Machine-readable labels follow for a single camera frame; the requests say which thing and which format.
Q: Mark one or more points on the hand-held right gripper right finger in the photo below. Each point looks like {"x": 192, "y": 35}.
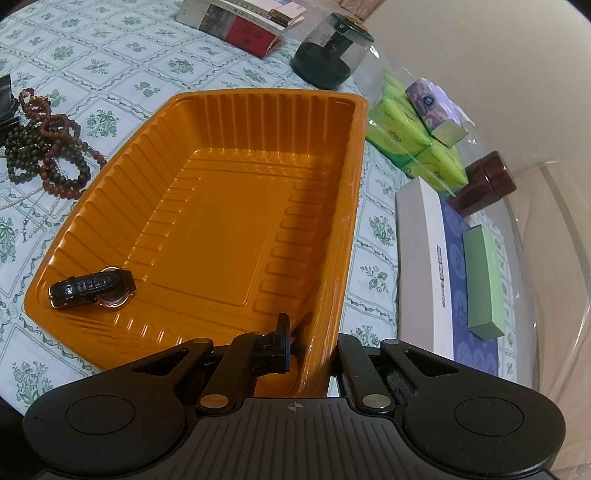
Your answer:
{"x": 352, "y": 362}

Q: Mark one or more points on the floral tablecloth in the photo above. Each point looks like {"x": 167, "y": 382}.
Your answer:
{"x": 138, "y": 60}

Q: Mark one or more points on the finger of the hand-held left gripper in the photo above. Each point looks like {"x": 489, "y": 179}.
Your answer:
{"x": 7, "y": 124}
{"x": 6, "y": 91}

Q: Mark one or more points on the white booklet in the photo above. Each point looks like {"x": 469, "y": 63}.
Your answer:
{"x": 272, "y": 11}

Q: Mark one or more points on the red and white box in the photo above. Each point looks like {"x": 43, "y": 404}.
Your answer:
{"x": 240, "y": 30}

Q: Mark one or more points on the brown round jar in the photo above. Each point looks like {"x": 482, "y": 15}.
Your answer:
{"x": 485, "y": 182}

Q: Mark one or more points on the clear plastic bag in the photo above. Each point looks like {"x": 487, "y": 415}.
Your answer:
{"x": 461, "y": 138}

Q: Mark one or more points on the blue patterned flat box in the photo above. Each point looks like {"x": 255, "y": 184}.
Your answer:
{"x": 461, "y": 332}

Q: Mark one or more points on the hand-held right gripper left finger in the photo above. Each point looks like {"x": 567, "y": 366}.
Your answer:
{"x": 282, "y": 344}

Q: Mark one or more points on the orange plastic tray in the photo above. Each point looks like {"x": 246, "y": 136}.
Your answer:
{"x": 231, "y": 221}

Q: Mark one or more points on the clear plastic container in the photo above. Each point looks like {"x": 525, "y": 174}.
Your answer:
{"x": 554, "y": 286}

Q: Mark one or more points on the purple tissue pack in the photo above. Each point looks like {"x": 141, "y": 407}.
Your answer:
{"x": 434, "y": 108}

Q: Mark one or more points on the green tissue pack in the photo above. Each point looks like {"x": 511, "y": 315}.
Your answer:
{"x": 396, "y": 90}
{"x": 399, "y": 131}
{"x": 438, "y": 168}

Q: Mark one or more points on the long white box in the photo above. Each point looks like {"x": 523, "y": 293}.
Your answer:
{"x": 418, "y": 258}

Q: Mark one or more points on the pale green box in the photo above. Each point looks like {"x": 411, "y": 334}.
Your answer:
{"x": 485, "y": 281}

